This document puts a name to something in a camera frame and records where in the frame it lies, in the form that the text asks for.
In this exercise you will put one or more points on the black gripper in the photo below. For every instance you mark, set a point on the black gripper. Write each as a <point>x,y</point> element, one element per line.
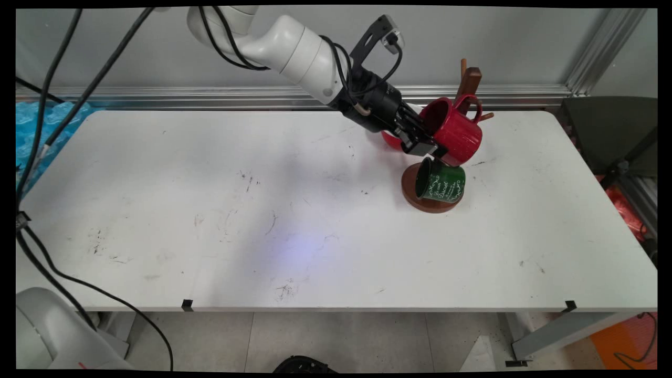
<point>375,107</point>

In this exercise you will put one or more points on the red ceramic mug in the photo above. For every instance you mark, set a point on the red ceramic mug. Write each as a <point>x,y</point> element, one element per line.
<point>459,134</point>

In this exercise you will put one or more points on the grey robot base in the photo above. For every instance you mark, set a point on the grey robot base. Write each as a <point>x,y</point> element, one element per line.
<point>47,331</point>

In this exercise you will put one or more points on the red bowl white inside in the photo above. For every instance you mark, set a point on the red bowl white inside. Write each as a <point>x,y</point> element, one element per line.
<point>391,142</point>

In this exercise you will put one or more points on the green enamel mug white print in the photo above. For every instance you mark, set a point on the green enamel mug white print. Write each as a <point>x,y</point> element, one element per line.
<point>443,184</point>

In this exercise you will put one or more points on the brown wooden mug tree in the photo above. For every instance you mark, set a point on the brown wooden mug tree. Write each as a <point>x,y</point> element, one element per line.
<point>409,197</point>

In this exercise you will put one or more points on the dark grey board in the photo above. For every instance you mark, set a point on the dark grey board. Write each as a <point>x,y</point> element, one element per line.
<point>614,131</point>

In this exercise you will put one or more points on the red orange bag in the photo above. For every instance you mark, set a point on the red orange bag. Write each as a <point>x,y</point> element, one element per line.
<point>625,210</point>

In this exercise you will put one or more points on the black tape marker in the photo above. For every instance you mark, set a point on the black tape marker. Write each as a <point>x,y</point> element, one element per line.
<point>570,306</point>
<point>187,304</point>

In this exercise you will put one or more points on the aluminium side beam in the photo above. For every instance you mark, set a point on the aluminium side beam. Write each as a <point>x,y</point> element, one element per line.
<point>643,202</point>

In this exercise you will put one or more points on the grey table leg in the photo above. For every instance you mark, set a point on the grey table leg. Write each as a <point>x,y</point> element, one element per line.
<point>118,331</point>
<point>556,333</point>

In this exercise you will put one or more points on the black object on floor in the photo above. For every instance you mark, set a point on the black object on floor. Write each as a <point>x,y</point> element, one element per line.
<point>304,365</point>

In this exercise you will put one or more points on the orange floor mat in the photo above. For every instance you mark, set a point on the orange floor mat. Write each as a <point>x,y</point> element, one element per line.
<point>625,341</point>

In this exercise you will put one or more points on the blue plastic wrap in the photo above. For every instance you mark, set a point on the blue plastic wrap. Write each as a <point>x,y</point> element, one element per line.
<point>31,126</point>

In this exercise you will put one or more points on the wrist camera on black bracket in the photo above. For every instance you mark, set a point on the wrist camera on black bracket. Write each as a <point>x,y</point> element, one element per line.
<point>375,37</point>

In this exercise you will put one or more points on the aluminium corner post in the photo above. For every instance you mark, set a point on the aluminium corner post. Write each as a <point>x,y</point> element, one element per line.
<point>604,52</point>

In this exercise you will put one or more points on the aluminium wall rail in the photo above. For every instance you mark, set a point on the aluminium wall rail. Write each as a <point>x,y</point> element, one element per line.
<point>210,97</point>

